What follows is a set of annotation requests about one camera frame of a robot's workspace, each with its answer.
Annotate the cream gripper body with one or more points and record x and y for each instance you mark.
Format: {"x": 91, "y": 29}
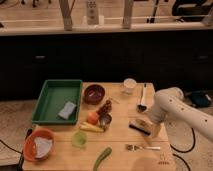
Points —
{"x": 155, "y": 129}

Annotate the tan board eraser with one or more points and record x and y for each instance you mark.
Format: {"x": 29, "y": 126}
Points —
{"x": 141, "y": 126}

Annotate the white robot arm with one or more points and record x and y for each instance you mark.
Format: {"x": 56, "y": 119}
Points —
{"x": 170, "y": 101}

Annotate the purple bowl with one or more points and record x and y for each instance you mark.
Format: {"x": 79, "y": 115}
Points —
{"x": 94, "y": 94}

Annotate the orange bowl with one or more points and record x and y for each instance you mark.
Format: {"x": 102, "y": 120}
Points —
{"x": 29, "y": 149}

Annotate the black white spoon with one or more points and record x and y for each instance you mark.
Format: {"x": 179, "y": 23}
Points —
{"x": 142, "y": 105}

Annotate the silver fork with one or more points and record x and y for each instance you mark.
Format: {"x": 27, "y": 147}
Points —
{"x": 131, "y": 147}

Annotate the clear plastic cup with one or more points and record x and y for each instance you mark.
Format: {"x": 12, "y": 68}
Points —
{"x": 129, "y": 85}

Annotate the small metal cup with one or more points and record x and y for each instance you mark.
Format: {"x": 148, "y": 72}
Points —
{"x": 105, "y": 121}

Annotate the dark blue bag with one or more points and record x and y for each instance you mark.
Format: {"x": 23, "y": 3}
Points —
{"x": 200, "y": 99}

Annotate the red grape bunch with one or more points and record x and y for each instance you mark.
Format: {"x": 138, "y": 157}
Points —
{"x": 106, "y": 108}

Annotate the orange tomato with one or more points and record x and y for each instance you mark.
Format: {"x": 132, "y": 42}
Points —
{"x": 92, "y": 118}

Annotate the yellow corn cob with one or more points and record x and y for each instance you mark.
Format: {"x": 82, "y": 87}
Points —
{"x": 89, "y": 127}

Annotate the light green cup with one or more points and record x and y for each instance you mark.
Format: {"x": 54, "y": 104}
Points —
{"x": 79, "y": 139}

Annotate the grey blue sponge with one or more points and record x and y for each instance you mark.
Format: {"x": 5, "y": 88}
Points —
{"x": 67, "y": 110}

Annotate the green plastic tray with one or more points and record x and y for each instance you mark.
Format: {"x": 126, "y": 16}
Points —
{"x": 54, "y": 95}

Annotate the white crumpled cloth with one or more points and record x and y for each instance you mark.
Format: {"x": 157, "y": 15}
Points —
{"x": 43, "y": 146}

